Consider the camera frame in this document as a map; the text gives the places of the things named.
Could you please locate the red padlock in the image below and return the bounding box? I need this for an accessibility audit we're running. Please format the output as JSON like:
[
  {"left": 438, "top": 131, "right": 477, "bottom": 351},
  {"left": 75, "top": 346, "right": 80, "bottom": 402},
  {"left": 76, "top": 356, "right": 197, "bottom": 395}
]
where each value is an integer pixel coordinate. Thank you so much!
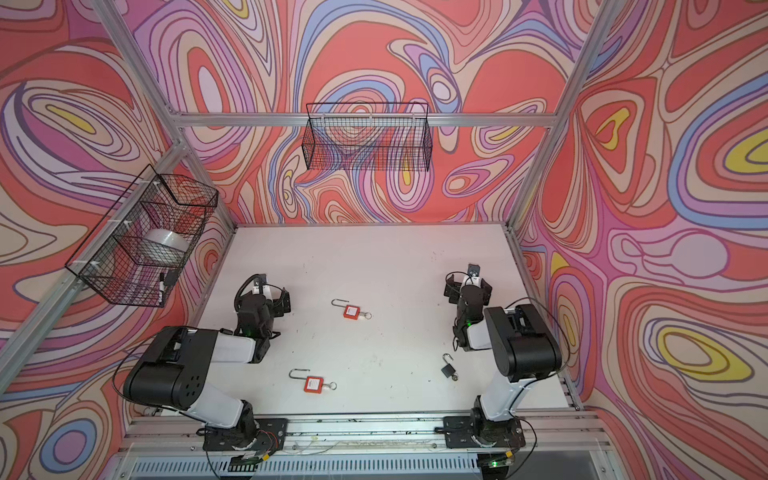
[
  {"left": 330, "top": 298, "right": 361, "bottom": 320},
  {"left": 288, "top": 368, "right": 325, "bottom": 394}
]

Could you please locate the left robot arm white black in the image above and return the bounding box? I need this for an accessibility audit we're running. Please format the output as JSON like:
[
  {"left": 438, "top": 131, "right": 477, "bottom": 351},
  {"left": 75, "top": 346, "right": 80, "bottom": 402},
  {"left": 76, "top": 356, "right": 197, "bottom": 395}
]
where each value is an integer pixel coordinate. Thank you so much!
[{"left": 122, "top": 285, "right": 291, "bottom": 451}]

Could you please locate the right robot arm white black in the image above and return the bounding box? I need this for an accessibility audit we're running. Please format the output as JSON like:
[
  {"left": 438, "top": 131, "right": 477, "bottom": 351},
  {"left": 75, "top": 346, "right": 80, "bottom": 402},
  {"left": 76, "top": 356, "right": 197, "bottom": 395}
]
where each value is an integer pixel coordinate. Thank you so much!
[{"left": 436, "top": 272, "right": 564, "bottom": 450}]

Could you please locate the small black padlock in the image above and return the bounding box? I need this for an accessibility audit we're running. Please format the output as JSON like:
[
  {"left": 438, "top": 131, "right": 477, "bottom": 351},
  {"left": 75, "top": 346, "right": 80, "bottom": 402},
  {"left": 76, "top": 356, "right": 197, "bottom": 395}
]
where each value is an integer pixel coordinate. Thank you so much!
[{"left": 441, "top": 353, "right": 458, "bottom": 381}]

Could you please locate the white tape roll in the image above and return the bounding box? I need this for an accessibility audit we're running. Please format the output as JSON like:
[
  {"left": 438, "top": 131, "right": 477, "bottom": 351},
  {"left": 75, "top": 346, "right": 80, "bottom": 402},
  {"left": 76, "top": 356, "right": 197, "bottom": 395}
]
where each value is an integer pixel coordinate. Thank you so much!
[{"left": 140, "top": 228, "right": 189, "bottom": 267}]

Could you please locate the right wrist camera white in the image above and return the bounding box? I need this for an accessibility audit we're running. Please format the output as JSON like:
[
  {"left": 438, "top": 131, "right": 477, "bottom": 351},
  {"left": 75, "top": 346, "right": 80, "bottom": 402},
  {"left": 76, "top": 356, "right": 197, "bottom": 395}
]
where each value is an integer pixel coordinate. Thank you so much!
[{"left": 465, "top": 263, "right": 481, "bottom": 286}]

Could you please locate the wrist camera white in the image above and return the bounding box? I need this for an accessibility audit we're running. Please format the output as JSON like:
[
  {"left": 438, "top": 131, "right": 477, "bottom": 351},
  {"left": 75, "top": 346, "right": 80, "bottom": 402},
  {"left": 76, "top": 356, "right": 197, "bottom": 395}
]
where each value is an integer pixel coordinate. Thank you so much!
[
  {"left": 249, "top": 274, "right": 267, "bottom": 295},
  {"left": 465, "top": 263, "right": 481, "bottom": 286}
]

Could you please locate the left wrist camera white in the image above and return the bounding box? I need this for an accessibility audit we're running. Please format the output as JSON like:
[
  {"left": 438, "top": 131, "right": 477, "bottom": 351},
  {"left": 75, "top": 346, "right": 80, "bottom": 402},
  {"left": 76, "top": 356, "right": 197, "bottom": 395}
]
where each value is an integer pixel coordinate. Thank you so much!
[{"left": 249, "top": 274, "right": 267, "bottom": 295}]

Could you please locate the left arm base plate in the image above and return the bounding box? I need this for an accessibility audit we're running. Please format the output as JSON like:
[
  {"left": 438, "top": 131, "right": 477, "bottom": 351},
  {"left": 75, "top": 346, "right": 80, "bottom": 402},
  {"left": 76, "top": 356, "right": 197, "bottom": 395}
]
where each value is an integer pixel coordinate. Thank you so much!
[{"left": 196, "top": 417, "right": 288, "bottom": 454}]

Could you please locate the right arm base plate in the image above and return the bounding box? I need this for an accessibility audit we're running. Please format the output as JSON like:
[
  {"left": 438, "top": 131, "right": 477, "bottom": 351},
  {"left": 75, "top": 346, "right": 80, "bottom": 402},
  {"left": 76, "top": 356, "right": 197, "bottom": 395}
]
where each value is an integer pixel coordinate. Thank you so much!
[{"left": 434, "top": 414, "right": 526, "bottom": 452}]

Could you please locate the black wire basket left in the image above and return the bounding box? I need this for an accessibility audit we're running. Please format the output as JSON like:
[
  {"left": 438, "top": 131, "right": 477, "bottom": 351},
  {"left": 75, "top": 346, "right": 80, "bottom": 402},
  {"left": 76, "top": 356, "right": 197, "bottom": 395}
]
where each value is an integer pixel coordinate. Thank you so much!
[{"left": 65, "top": 166, "right": 219, "bottom": 308}]

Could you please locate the black wire basket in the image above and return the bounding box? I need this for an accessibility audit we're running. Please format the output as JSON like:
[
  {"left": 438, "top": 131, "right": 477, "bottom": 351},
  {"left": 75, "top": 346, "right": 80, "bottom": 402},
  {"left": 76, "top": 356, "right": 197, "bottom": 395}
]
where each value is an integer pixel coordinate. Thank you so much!
[
  {"left": 65, "top": 166, "right": 219, "bottom": 308},
  {"left": 301, "top": 101, "right": 433, "bottom": 172}
]

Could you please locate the aluminium front rail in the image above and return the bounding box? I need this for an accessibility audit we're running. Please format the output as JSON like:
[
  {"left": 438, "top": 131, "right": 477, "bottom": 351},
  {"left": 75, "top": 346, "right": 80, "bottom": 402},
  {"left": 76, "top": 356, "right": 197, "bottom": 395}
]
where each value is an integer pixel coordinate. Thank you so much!
[{"left": 118, "top": 409, "right": 614, "bottom": 455}]

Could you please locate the black wire basket back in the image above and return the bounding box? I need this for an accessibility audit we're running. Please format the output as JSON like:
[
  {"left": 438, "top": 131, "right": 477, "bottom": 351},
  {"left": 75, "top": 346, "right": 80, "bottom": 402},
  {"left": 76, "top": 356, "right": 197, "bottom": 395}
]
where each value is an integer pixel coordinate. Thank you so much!
[{"left": 301, "top": 101, "right": 433, "bottom": 172}]

